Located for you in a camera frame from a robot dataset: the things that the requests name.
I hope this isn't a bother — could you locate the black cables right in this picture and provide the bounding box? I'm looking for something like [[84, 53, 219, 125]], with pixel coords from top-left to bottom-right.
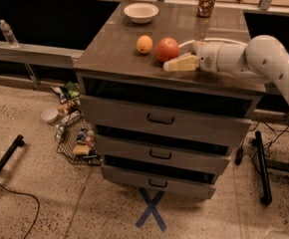
[[234, 112, 289, 177]]

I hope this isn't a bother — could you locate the clear plastic water bottle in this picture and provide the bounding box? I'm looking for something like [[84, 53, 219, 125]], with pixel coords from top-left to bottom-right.
[[0, 19, 19, 48]]

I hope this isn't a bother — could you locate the bottom grey drawer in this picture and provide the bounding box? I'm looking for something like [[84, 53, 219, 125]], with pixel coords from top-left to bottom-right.
[[102, 165, 215, 199]]

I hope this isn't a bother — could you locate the black stand leg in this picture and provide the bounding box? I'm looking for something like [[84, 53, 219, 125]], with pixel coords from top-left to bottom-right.
[[255, 131, 272, 206], [0, 134, 25, 172]]

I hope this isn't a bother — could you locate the brown soda can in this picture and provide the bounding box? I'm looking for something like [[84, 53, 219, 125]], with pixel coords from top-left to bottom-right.
[[197, 0, 215, 18]]

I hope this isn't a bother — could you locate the black wire basket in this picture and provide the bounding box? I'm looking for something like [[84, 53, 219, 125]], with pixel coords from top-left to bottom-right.
[[55, 114, 103, 166]]

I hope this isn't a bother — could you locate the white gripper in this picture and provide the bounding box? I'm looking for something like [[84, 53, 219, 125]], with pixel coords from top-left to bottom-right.
[[163, 40, 224, 73]]

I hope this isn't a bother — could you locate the blue tape cross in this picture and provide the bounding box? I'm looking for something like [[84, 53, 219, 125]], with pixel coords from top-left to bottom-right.
[[136, 188, 166, 232]]

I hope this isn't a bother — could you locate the grey drawer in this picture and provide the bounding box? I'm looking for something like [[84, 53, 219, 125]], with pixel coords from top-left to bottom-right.
[[80, 95, 250, 146], [102, 165, 215, 199], [96, 135, 230, 175]]

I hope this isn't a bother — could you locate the small white bowl on floor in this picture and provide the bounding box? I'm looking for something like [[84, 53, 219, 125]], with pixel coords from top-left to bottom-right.
[[41, 108, 58, 123]]

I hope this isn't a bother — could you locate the grey side shelf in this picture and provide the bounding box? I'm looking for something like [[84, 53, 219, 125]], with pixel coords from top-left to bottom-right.
[[0, 41, 84, 69]]

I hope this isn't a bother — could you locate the black right stand leg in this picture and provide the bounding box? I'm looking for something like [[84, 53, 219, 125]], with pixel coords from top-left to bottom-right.
[[255, 131, 272, 206]]

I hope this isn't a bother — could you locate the black floor cable left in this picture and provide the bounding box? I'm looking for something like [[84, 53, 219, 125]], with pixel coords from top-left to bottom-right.
[[0, 166, 41, 239]]

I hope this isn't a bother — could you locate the red apple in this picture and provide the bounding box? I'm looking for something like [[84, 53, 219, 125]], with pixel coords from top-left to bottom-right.
[[154, 38, 179, 63]]

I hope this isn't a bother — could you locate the top grey drawer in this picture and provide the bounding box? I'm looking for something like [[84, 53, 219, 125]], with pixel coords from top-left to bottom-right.
[[80, 95, 250, 146]]

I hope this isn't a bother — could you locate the white bowl on cabinet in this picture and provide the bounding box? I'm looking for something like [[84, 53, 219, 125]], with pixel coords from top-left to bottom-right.
[[124, 3, 158, 24]]

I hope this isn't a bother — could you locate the orange fruit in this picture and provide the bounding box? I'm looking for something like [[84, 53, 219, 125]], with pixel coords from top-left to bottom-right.
[[137, 35, 153, 54]]

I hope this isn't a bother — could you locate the black left stand leg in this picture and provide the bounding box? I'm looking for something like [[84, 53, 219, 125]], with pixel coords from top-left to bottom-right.
[[0, 134, 25, 172]]

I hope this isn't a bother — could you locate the grey drawer cabinet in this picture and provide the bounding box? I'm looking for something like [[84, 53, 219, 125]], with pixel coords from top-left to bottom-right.
[[75, 3, 265, 186]]

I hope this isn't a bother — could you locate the middle grey drawer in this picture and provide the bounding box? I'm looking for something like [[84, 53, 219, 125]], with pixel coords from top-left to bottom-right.
[[96, 135, 230, 175]]

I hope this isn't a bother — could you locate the yellow sponge in basket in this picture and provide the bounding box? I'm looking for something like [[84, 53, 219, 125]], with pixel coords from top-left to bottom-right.
[[73, 144, 90, 155]]

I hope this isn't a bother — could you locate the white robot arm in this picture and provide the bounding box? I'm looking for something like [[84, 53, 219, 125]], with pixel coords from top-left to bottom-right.
[[167, 35, 289, 239]]

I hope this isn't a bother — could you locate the green snack bag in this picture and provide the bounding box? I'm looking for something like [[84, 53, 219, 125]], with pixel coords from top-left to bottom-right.
[[65, 82, 81, 99]]

